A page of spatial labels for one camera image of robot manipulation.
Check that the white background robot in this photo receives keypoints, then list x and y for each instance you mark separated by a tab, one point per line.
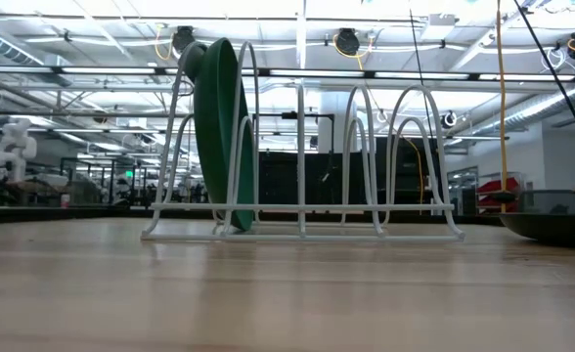
16	146

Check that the white building column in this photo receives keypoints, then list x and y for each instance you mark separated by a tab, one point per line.
334	122

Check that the red storage bins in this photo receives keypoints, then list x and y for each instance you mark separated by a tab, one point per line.
493	188

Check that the red white cup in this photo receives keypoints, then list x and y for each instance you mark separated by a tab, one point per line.
65	200

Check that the black equipment shelving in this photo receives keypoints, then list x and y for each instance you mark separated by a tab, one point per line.
287	181

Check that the black gantry frame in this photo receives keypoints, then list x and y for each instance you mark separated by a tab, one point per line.
292	116

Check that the grey translucent box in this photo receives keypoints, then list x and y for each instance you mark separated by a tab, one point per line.
542	200

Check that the glass display cabinet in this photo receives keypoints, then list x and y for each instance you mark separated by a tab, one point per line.
461	190

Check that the large green plate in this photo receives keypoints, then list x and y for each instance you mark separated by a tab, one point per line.
216	137

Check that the black aluminium table frame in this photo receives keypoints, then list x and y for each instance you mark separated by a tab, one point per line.
72	214

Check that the small black plate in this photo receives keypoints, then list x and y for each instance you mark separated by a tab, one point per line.
556	230

